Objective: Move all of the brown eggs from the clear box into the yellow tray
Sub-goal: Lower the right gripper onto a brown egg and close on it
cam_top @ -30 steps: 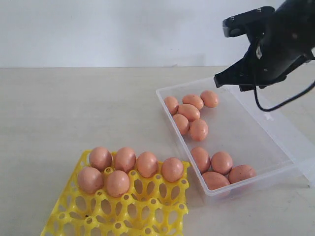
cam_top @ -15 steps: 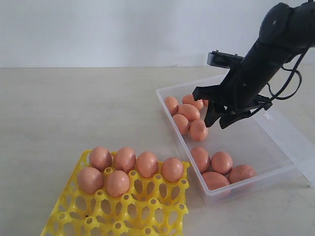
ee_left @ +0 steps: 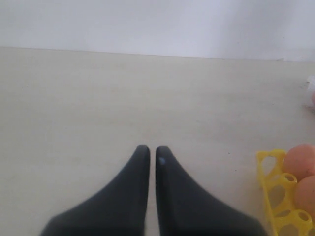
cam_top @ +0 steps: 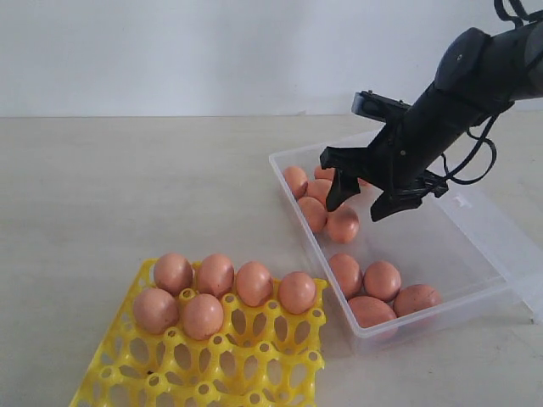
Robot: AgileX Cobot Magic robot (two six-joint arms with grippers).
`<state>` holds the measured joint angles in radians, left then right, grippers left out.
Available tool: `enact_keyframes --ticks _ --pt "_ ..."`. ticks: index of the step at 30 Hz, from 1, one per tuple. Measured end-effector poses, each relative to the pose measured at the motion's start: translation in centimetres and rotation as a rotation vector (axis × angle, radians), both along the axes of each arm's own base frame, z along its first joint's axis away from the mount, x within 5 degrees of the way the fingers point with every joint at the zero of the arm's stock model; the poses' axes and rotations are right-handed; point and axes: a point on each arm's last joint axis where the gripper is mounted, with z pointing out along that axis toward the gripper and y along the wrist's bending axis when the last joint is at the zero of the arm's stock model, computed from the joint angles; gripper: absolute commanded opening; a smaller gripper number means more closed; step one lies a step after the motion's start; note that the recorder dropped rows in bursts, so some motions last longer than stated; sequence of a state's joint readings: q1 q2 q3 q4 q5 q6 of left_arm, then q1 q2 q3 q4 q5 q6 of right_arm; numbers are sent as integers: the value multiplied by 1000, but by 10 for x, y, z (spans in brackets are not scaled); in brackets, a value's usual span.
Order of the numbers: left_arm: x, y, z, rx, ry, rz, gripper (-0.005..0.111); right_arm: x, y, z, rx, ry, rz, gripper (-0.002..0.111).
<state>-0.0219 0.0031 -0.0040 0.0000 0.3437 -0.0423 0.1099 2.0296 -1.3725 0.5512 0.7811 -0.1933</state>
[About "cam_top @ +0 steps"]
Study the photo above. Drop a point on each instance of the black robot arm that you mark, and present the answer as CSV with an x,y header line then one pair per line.
x,y
478,78

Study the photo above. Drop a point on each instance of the yellow plastic egg tray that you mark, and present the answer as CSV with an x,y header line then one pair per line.
x,y
261,357

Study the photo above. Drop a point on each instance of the clear plastic container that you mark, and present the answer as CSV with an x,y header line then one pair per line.
x,y
461,244

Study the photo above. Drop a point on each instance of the brown egg front corner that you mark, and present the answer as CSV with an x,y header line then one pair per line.
x,y
369,311

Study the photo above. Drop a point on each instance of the brown egg tray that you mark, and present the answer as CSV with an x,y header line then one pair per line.
x,y
254,284
215,275
297,292
173,273

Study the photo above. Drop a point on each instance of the brown egg cluster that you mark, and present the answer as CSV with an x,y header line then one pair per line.
x,y
202,316
314,213
342,225

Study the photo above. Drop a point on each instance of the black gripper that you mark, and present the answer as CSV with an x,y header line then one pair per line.
x,y
395,161

